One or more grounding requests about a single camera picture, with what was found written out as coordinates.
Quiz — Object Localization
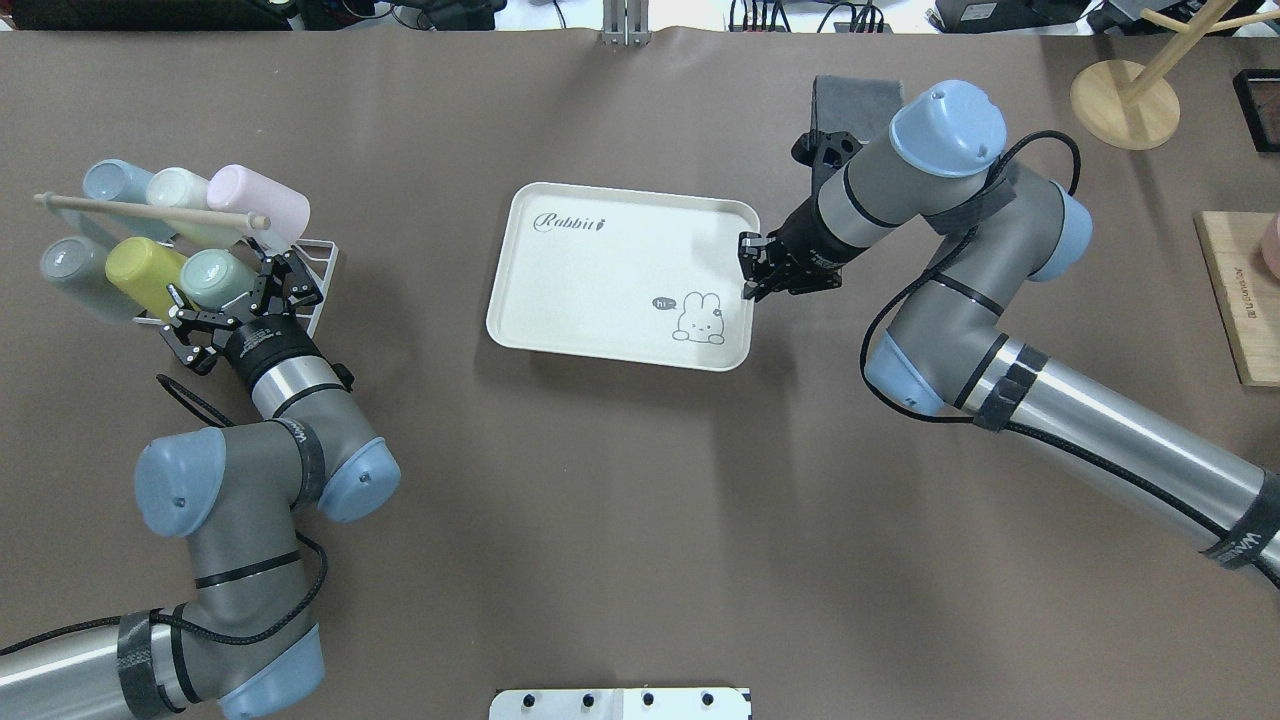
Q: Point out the cream rabbit tray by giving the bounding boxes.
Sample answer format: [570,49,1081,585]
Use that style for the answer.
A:
[486,182,760,372]

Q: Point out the mint green cup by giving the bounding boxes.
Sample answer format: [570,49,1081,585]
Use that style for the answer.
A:
[178,249,259,311]

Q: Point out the bamboo cutting board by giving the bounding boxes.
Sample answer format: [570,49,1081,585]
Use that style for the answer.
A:
[1194,211,1279,388]

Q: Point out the pink bowl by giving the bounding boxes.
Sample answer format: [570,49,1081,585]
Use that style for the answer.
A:
[1260,213,1280,279]

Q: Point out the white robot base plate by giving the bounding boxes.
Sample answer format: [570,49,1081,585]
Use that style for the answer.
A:
[488,687,753,719]

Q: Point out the pink cup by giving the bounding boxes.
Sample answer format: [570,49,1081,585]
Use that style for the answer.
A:
[206,164,311,255]

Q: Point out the white wire cup rack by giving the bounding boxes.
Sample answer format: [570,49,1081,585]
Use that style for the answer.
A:
[33,192,339,343]

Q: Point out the light blue cup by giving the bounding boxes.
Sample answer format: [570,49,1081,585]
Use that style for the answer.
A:
[82,159,177,243]

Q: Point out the folded grey cloth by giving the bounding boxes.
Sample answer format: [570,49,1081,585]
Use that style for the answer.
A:
[812,76,904,143]

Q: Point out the cream cup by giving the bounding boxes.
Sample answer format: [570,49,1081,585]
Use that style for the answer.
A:
[145,167,242,249]

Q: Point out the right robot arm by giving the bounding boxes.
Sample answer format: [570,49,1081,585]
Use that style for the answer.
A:
[739,79,1277,584]

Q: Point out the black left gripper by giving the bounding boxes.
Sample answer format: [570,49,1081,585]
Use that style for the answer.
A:
[160,242,323,375]

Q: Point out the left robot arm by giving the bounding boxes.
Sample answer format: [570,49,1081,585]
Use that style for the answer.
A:
[3,250,401,719]

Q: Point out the black framed box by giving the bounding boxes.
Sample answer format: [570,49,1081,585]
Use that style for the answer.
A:
[1233,69,1279,152]

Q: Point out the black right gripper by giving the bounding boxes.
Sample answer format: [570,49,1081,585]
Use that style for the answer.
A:
[739,205,846,302]

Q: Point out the wooden mug tree stand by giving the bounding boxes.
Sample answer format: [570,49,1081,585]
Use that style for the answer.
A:
[1070,1,1279,151]

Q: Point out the yellow cup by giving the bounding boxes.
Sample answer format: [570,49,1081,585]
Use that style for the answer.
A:
[105,237,188,324]

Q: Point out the grey cup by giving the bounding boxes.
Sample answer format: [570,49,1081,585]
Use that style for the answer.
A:
[40,236,143,324]

